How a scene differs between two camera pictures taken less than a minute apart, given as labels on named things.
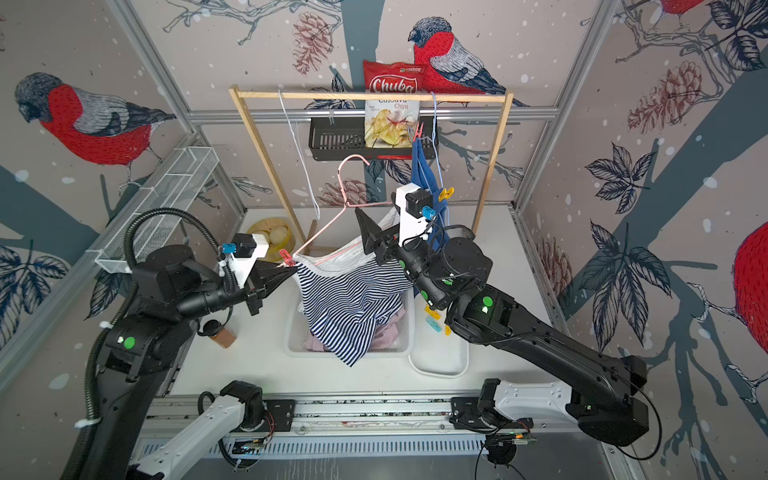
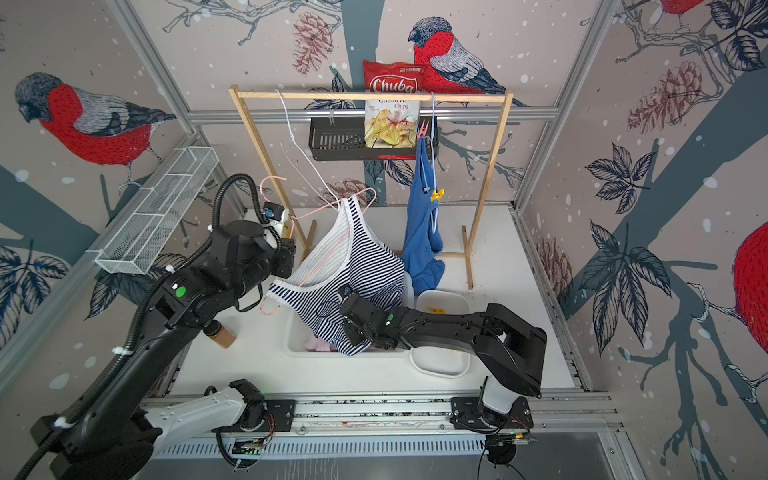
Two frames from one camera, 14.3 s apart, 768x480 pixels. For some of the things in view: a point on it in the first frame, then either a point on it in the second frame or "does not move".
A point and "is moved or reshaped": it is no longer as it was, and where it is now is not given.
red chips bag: [389, 123] does not move
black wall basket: [344, 139] does not move
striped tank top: [349, 295] is moved or reshaped
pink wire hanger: [343, 207] -> [308, 213]
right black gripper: [379, 240] -> [348, 330]
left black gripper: [263, 277] -> [287, 252]
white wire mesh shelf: [175, 184] does not move
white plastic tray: [435, 349] does not move
